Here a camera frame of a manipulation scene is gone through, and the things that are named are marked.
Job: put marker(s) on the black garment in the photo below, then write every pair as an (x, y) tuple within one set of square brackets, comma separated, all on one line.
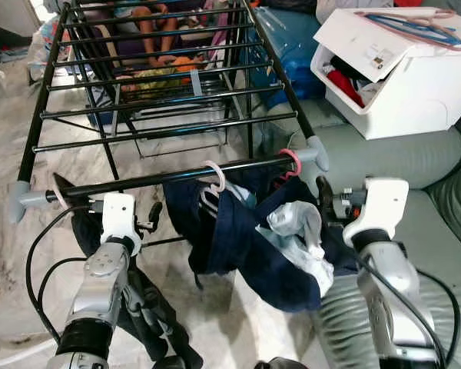
[(157, 323)]

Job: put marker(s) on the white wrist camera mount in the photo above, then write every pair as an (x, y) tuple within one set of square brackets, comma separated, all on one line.
[(384, 204), (119, 215)]

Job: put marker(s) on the white and light blue shirt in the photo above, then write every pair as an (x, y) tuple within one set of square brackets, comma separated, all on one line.
[(292, 219)]

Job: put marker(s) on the bright pink plastic hanger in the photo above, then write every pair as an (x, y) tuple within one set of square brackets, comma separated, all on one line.
[(296, 157)]

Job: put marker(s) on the orange and green cloth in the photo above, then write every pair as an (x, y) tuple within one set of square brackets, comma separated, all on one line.
[(161, 77)]

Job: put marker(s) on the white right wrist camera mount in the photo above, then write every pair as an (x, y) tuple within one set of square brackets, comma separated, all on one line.
[(384, 204)]

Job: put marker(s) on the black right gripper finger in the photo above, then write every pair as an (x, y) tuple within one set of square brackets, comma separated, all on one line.
[(324, 200)]

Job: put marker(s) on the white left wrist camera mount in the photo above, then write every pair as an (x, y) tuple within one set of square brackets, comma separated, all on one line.
[(119, 215)]

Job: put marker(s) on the blue plastic hanger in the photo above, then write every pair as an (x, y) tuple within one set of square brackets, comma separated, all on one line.
[(384, 19)]

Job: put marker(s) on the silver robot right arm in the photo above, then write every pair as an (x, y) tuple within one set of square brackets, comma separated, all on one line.
[(392, 284)]

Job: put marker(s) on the grey-green leather sofa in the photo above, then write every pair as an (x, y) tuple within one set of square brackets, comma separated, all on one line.
[(399, 161)]

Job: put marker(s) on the seated person with bare legs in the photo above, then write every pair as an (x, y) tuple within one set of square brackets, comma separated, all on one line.
[(157, 34)]

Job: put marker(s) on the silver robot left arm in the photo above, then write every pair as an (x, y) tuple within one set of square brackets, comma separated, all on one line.
[(100, 284)]

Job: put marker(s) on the salmon pink plastic hanger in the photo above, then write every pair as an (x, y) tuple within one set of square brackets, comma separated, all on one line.
[(459, 46)]

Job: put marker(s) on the blue suitcase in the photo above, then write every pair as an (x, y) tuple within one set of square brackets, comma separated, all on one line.
[(292, 46)]

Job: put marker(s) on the grey robot left leg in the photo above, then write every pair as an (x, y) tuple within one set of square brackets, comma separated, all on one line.
[(170, 364)]

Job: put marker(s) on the plain navy garment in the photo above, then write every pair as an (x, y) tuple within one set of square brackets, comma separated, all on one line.
[(280, 277)]

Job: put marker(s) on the navy garment with striped collar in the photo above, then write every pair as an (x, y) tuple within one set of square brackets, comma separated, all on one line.
[(188, 231)]

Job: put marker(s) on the black metal drying rack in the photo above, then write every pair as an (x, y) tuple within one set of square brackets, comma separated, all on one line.
[(123, 185)]

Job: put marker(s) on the white plastic storage box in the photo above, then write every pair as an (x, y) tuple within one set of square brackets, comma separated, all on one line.
[(422, 100)]

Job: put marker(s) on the red cloth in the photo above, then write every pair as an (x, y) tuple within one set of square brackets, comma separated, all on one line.
[(344, 83)]

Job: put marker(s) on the thin white tube black tip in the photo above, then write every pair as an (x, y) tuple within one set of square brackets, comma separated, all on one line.
[(15, 355)]

